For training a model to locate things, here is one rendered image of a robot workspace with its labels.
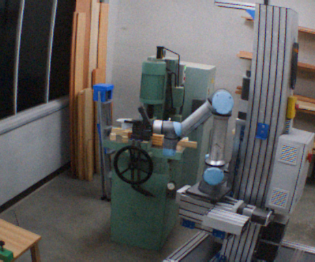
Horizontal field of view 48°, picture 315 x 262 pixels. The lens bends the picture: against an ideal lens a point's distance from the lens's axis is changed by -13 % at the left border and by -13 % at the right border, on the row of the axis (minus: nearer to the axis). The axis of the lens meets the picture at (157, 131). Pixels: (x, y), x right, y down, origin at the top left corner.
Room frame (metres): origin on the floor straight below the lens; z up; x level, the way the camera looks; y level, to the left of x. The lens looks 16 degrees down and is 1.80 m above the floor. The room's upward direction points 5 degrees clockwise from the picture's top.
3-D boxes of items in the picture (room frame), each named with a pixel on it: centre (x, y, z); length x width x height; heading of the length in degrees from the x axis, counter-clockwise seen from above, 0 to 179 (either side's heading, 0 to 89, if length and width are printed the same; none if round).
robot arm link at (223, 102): (2.12, -0.34, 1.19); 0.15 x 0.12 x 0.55; 174
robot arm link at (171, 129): (2.15, -0.08, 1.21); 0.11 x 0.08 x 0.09; 84
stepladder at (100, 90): (3.74, 0.50, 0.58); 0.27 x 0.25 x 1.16; 72
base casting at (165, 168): (3.04, 0.04, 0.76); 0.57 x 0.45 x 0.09; 166
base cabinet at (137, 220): (3.04, 0.04, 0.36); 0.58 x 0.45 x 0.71; 166
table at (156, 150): (2.82, 0.09, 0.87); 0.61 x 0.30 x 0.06; 76
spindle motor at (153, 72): (2.92, 0.06, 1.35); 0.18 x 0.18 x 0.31
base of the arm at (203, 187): (2.25, -0.36, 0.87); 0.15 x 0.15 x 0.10
